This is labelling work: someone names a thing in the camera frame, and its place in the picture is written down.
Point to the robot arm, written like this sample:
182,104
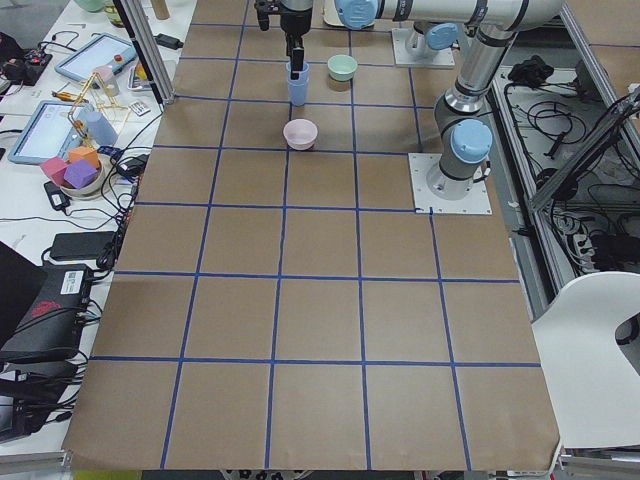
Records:
356,15
466,141

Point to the aluminium frame post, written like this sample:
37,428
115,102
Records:
140,33

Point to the blue cup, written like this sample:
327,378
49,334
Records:
300,75
297,90

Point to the black power adapter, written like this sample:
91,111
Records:
168,41

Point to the white chair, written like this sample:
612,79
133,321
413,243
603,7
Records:
593,387

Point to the pink bowl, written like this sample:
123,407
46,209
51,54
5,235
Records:
300,134

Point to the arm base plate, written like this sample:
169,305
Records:
429,48
435,193

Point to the bowl of foam blocks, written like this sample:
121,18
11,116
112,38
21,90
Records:
80,176

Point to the cardboard tube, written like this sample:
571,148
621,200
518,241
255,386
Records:
160,9

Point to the teach pendant tablet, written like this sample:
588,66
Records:
48,134
103,50

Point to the teach pendant tablet near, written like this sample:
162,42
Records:
48,134

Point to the gold wire rack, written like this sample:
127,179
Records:
96,96

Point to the pink cup on desk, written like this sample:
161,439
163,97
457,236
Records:
105,72

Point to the green bowl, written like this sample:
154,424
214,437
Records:
342,67

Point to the teach pendant tablet far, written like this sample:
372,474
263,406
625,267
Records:
103,50

